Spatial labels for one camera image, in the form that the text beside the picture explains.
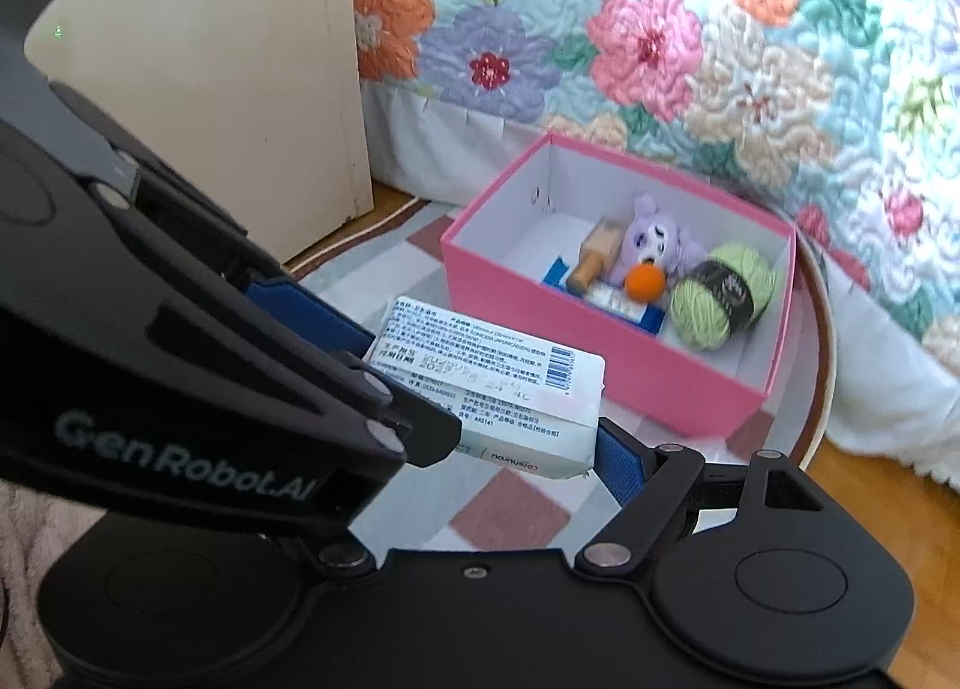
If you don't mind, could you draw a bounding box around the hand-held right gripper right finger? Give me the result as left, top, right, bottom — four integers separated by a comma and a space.
574, 420, 822, 571

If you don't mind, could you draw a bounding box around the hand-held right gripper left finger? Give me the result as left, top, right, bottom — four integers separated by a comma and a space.
259, 525, 385, 574

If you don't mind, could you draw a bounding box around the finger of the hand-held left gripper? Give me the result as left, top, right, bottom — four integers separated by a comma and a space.
225, 329, 460, 469
135, 171, 376, 360

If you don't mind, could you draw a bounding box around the white rectangular packet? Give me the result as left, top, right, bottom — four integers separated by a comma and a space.
362, 295, 607, 481

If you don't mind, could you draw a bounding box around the clear bag of cotton swabs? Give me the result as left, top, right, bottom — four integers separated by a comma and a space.
583, 281, 647, 321

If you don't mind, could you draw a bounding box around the green yarn ball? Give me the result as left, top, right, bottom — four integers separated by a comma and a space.
669, 242, 777, 354

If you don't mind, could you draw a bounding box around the pink cardboard box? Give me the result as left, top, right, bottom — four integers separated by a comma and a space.
440, 132, 797, 439

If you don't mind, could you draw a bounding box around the orange makeup sponge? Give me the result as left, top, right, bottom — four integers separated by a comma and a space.
625, 263, 670, 304

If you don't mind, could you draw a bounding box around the blue wet wipes packet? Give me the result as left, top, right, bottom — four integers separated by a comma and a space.
540, 255, 667, 337

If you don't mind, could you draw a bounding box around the purple plush toy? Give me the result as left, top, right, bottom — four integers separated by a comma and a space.
606, 194, 710, 289

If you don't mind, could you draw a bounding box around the checkered rug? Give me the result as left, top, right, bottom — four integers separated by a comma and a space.
285, 197, 837, 555

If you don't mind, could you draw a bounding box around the pink fuzzy cloth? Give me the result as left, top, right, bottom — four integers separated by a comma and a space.
0, 483, 106, 689

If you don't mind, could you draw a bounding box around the beige cabinet side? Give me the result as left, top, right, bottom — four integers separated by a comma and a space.
22, 0, 376, 262

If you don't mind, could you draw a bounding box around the floral quilt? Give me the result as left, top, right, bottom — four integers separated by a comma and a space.
345, 0, 960, 360

